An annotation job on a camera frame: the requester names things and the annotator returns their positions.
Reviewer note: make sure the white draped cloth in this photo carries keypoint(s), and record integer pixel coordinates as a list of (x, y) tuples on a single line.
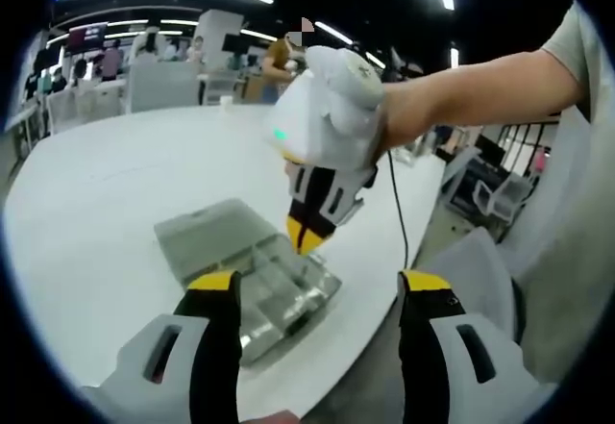
[(144, 42)]

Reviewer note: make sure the person's grey shirt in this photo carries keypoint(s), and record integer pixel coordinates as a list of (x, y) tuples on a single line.
[(567, 203)]

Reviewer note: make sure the grey desk partition panel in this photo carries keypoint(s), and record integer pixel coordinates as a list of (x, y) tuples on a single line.
[(163, 87)]

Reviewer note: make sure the wall display screen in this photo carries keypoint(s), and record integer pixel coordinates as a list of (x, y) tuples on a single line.
[(86, 37)]

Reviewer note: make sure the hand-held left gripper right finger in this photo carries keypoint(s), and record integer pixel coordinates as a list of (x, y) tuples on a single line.
[(423, 347)]

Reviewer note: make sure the white office chair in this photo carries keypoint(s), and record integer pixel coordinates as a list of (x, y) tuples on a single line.
[(504, 198)]

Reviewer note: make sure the clear plastic guide fixture box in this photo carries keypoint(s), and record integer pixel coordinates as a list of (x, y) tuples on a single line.
[(206, 236)]

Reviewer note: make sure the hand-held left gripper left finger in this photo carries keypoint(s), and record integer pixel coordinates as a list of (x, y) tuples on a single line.
[(211, 347)]

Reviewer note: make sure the person's left hand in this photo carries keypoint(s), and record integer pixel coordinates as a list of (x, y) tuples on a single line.
[(278, 417)]

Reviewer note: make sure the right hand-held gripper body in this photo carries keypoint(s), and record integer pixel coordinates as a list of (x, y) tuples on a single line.
[(327, 121)]

